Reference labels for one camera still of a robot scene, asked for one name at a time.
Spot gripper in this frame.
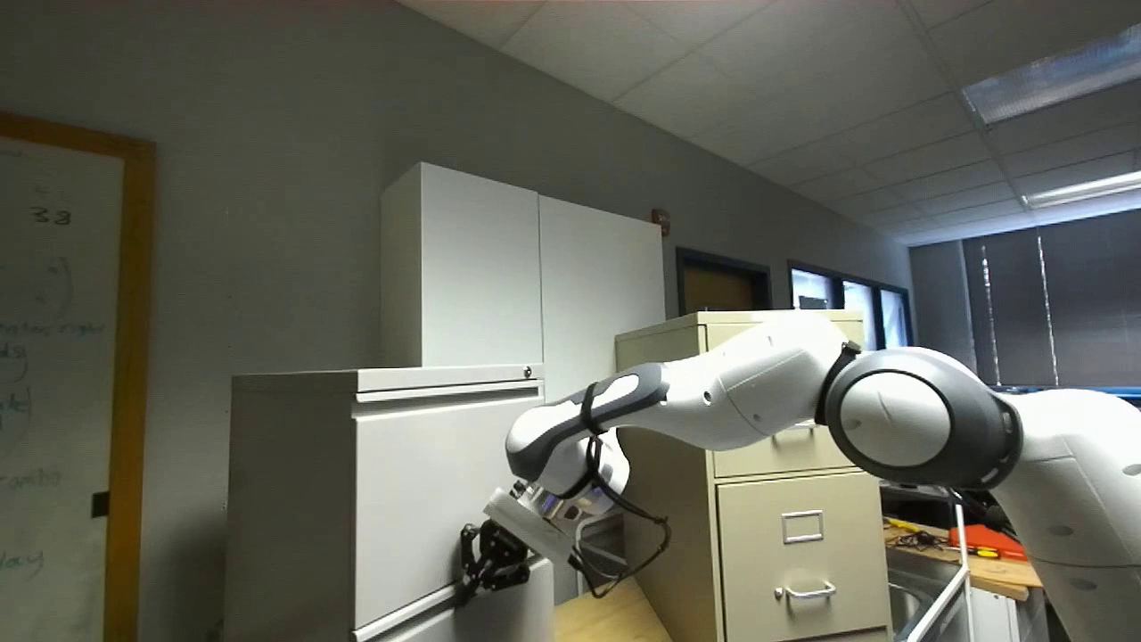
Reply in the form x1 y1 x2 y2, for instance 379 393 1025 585
458 520 534 608

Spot gray bottom drawer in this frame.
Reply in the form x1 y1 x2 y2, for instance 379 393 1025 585
352 557 557 642

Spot gray tall drawer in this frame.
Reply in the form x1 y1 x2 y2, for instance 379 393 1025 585
353 382 546 630

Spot gray filing cabinet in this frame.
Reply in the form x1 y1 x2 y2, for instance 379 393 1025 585
223 364 558 642

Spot beige filing cabinet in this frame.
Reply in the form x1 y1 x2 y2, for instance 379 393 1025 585
613 309 894 642

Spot white tall cabinet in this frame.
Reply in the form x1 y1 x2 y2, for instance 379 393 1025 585
381 161 669 404

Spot dark framed door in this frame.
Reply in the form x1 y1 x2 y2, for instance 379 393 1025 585
675 246 773 316

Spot white stand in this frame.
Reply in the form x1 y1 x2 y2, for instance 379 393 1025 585
894 489 974 642

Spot row of windows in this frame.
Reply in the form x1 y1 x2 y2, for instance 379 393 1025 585
787 259 915 350

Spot orange tool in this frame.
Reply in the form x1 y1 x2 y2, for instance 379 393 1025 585
947 523 1030 563

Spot wooden workbench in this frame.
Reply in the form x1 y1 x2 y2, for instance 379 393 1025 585
881 515 1046 602

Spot window blinds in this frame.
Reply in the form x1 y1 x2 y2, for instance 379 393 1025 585
961 209 1141 391

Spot narrow ceiling light panel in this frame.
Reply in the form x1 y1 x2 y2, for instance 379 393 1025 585
1023 169 1141 211

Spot large ceiling light panel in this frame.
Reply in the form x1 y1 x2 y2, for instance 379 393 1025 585
960 25 1141 128

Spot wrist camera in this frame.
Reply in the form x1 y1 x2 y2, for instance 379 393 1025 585
483 488 576 566

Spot black cable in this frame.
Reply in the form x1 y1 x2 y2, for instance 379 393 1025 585
884 517 951 552

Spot whiteboard with wooden frame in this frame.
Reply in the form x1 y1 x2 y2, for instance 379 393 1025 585
0 111 158 642

